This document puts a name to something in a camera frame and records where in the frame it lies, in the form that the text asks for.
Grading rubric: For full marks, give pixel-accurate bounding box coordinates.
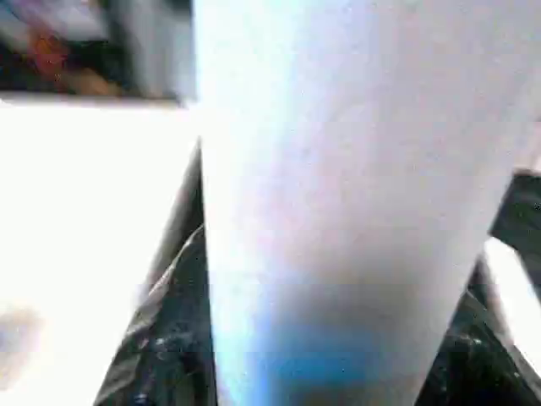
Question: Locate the white plastic table leg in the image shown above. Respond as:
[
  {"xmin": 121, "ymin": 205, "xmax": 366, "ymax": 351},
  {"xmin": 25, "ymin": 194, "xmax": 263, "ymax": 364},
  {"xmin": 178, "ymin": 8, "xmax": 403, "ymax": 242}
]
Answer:
[{"xmin": 193, "ymin": 0, "xmax": 541, "ymax": 406}]

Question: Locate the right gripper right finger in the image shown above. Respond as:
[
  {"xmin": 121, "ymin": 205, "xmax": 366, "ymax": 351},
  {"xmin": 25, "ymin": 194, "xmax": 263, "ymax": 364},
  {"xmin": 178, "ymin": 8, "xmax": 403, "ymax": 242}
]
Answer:
[{"xmin": 418, "ymin": 266, "xmax": 541, "ymax": 406}]

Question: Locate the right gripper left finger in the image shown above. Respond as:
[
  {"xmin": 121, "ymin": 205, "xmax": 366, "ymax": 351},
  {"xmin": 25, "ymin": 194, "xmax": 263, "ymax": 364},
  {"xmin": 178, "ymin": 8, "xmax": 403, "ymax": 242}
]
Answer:
[{"xmin": 93, "ymin": 224, "xmax": 212, "ymax": 406}]

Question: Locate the black work mat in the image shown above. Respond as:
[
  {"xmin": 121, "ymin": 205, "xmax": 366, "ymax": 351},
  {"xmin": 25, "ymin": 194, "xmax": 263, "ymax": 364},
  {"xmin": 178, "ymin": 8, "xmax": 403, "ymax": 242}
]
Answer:
[{"xmin": 179, "ymin": 140, "xmax": 541, "ymax": 255}]

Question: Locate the white plastic table top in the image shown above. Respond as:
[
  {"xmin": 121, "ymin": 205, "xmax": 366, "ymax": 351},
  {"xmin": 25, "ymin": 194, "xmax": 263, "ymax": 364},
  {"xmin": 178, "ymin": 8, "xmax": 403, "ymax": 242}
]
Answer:
[{"xmin": 0, "ymin": 95, "xmax": 204, "ymax": 406}]

